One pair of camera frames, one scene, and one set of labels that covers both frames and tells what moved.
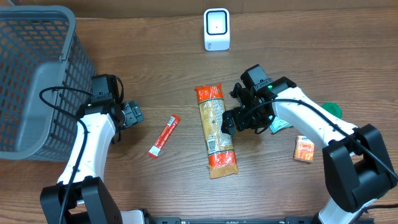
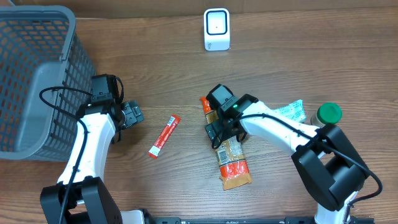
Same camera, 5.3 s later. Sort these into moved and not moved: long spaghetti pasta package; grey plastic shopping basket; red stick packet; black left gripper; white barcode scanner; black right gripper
Moved: black right gripper; long spaghetti pasta package
Not moved: white barcode scanner; grey plastic shopping basket; black left gripper; red stick packet
